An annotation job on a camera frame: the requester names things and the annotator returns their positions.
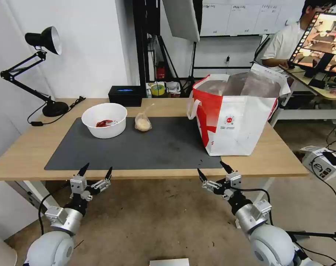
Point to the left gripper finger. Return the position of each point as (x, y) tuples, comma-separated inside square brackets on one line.
[(83, 169), (105, 181)]

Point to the white reflector panel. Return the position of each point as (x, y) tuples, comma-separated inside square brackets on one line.
[(181, 19)]

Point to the red canister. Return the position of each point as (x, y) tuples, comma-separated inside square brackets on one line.
[(160, 71)]

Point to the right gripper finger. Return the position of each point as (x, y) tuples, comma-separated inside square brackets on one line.
[(207, 183), (226, 167)]

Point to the black rectangular box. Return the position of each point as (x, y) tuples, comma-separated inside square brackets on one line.
[(125, 97)]

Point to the red sauce packet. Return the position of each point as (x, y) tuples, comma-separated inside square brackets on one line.
[(103, 123)]

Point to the dark grey table mat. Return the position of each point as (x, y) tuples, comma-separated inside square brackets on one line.
[(134, 149)]

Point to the black stand leg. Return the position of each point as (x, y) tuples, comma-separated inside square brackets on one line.
[(314, 234)]

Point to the black metal rack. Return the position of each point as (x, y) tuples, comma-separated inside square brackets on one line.
[(141, 41)]

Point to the clear plastic bag with food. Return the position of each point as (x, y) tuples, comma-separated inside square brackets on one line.
[(143, 124)]

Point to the white bin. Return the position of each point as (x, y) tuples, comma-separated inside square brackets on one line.
[(1, 250)]

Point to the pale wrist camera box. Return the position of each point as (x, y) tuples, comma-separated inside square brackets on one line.
[(78, 185), (234, 179)]

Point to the computer monitor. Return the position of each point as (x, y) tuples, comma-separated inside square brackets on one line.
[(320, 41)]

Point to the yellow tape roll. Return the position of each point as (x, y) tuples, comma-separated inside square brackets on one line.
[(157, 90)]

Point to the black desk lamp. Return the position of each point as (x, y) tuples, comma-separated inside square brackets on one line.
[(53, 108)]

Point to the white robot front shell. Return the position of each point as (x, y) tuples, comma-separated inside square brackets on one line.
[(169, 262)]

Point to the white board with papers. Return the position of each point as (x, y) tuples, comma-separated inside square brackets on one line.
[(240, 16)]

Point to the person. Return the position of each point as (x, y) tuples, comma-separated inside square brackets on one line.
[(281, 44)]

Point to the white table leg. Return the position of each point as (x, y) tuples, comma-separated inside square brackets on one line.
[(32, 195), (263, 191)]

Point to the white round bowl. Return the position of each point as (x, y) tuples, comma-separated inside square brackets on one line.
[(104, 131)]

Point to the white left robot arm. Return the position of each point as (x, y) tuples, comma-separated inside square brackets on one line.
[(58, 245)]

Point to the red and white takeout bag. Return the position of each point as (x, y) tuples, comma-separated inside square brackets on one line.
[(234, 124)]

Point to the light wooden desk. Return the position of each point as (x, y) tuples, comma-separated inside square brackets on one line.
[(309, 80)]

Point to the white cardboard box with print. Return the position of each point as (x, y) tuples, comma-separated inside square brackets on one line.
[(321, 163)]

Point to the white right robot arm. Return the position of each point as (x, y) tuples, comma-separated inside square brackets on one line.
[(270, 243)]

